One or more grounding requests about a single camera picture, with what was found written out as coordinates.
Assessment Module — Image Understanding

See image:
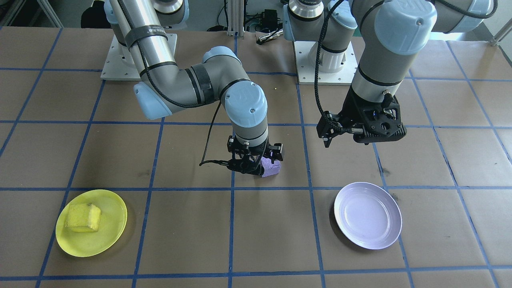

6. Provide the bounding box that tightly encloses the yellow round plate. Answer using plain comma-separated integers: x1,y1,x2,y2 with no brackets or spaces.
55,189,128,257

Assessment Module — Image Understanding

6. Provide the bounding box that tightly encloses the purple round plate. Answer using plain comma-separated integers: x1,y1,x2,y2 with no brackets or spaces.
334,182,402,250

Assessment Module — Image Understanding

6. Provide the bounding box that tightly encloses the silver metal connector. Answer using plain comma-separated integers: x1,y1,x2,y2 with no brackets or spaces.
258,30,284,44

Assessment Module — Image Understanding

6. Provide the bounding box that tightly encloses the white square base plate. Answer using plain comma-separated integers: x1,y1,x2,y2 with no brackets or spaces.
293,40,359,85
101,33,178,81

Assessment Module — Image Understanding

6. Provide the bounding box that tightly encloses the purple foam block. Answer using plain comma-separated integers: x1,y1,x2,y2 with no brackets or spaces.
260,157,281,178

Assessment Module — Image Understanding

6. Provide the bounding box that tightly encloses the aluminium frame bar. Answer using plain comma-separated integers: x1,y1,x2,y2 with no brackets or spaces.
226,0,245,37

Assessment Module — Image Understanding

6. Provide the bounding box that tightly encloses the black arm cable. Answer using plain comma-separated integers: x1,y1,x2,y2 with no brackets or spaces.
116,0,240,166
314,0,348,124

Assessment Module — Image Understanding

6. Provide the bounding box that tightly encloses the grey metal frame leg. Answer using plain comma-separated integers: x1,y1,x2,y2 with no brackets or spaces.
491,28,512,47
38,0,63,28
0,0,25,27

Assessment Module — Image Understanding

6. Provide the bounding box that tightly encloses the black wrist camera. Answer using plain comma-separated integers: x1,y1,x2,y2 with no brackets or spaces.
352,119,407,144

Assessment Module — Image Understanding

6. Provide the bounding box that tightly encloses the black bag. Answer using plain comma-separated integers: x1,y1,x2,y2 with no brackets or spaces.
80,0,111,28

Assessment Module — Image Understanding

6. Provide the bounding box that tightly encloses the black velcro cable strap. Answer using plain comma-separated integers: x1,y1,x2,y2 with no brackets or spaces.
125,25,168,47
188,64,213,105

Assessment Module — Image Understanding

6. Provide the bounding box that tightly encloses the yellow foam block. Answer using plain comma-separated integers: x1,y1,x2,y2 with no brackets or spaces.
65,203,102,233

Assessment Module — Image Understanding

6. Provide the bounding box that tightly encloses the black electronics box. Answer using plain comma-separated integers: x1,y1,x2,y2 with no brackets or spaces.
262,9,279,28

